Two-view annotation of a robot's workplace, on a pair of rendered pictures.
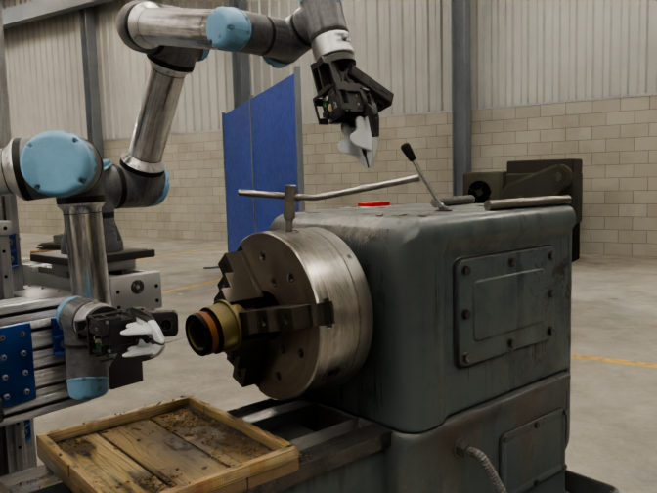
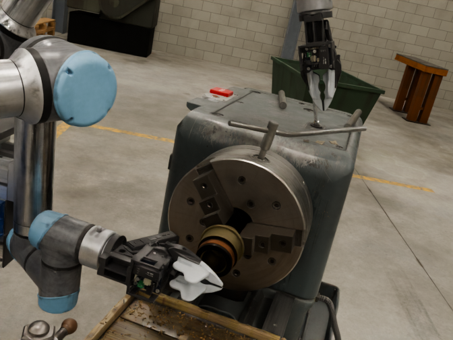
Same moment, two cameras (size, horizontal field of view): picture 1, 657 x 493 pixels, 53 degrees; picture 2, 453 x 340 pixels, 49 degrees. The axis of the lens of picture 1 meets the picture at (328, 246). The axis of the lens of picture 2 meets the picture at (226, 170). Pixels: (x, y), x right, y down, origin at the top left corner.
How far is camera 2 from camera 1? 0.89 m
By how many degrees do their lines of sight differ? 38
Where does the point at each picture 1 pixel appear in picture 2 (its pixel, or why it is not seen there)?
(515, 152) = not seen: outside the picture
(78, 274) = (35, 182)
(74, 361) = (62, 282)
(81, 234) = (44, 142)
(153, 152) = (36, 17)
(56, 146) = (94, 74)
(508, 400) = not seen: hidden behind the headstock
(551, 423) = not seen: hidden behind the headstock
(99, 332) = (156, 278)
